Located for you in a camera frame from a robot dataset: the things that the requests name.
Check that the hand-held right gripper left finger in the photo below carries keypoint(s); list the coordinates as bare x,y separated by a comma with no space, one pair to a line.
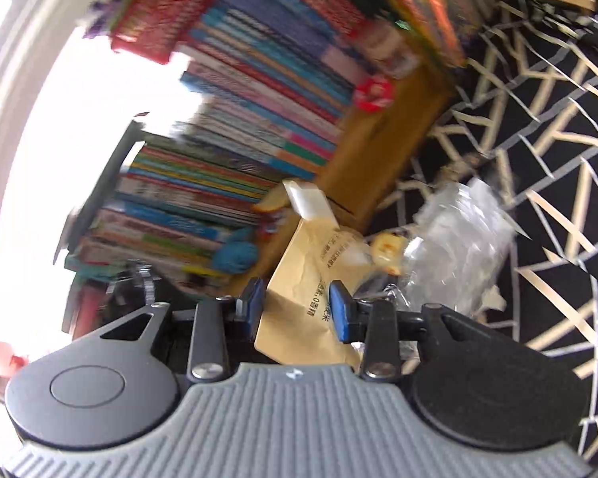
254,304

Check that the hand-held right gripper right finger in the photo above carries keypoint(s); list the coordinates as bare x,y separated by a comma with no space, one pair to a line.
340,313

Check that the brown paper envelope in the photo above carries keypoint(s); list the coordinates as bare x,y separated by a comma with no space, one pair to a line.
299,269

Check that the clear plastic bag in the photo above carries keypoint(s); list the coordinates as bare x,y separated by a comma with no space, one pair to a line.
458,244

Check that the white paper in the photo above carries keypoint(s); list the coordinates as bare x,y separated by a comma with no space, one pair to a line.
493,301

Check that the blue yarn bundle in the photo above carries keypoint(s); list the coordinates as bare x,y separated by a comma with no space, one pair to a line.
235,255

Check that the red white knot ornament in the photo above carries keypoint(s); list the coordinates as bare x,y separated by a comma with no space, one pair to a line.
269,226

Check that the orange peel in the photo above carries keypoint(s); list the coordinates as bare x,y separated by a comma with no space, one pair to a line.
271,204

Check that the wooden desk shelf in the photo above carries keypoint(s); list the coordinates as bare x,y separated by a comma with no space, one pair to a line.
369,159

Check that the black flat notebook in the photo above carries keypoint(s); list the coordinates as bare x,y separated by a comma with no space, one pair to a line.
104,174

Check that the row of upright books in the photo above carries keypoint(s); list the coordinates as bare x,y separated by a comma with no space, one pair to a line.
269,69

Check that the white plastic jar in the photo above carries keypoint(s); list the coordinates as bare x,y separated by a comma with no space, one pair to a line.
396,50

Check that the black beige patterned cloth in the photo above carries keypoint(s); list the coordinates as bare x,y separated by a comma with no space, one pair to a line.
553,109

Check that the red plastic basket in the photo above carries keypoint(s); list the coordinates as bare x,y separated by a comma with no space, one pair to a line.
169,5

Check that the set of thin glossy books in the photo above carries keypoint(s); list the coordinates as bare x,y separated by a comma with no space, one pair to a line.
418,0

